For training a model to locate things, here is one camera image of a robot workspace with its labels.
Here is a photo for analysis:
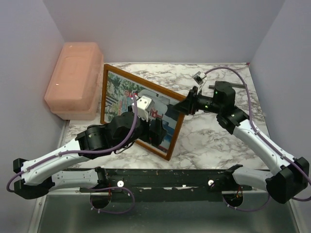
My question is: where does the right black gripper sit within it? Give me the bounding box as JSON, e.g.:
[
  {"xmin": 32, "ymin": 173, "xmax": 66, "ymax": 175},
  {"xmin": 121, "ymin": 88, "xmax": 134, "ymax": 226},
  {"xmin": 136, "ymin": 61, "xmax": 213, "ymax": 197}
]
[{"xmin": 172, "ymin": 86, "xmax": 223, "ymax": 115}]

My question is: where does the brown wooden picture frame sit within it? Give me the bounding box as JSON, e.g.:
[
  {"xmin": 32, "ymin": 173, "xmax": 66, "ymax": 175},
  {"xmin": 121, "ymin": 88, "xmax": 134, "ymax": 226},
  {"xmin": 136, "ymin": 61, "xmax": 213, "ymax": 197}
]
[{"xmin": 100, "ymin": 64, "xmax": 187, "ymax": 161}]

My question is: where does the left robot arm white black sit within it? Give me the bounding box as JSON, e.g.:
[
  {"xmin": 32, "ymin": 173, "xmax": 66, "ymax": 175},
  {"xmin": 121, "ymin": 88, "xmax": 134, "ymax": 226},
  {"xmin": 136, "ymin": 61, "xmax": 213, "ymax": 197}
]
[{"xmin": 7, "ymin": 112, "xmax": 167, "ymax": 200}]

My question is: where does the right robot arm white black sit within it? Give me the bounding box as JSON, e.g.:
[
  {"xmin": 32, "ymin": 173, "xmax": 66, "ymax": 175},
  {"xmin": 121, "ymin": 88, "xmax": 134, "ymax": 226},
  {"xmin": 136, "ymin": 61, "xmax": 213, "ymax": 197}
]
[{"xmin": 173, "ymin": 81, "xmax": 310, "ymax": 204}]

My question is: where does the pink plastic storage box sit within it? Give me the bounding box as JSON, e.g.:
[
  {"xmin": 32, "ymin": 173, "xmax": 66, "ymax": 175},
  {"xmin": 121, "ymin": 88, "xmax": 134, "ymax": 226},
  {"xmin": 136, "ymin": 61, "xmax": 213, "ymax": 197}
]
[{"xmin": 44, "ymin": 42, "xmax": 104, "ymax": 120}]

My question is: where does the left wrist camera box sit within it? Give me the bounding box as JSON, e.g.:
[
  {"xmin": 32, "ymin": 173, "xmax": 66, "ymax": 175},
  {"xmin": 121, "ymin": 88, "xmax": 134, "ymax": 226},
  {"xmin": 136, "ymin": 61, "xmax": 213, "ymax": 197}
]
[{"xmin": 135, "ymin": 95, "xmax": 154, "ymax": 121}]

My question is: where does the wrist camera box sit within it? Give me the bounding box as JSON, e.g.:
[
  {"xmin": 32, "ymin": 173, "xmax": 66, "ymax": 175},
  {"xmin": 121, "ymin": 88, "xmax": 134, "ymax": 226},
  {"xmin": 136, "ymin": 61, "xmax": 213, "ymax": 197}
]
[
  {"xmin": 192, "ymin": 71, "xmax": 207, "ymax": 94},
  {"xmin": 135, "ymin": 95, "xmax": 154, "ymax": 121}
]

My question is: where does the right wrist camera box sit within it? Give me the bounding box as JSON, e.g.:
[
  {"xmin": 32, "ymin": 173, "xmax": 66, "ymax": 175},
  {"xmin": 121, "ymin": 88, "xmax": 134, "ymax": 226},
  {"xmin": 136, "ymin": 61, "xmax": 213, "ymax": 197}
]
[{"xmin": 192, "ymin": 71, "xmax": 207, "ymax": 94}]

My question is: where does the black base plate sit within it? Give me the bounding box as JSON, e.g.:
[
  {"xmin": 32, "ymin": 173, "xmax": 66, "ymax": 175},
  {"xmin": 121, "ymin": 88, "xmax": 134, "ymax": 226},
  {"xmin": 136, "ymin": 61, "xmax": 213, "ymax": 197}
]
[{"xmin": 55, "ymin": 167, "xmax": 253, "ymax": 202}]

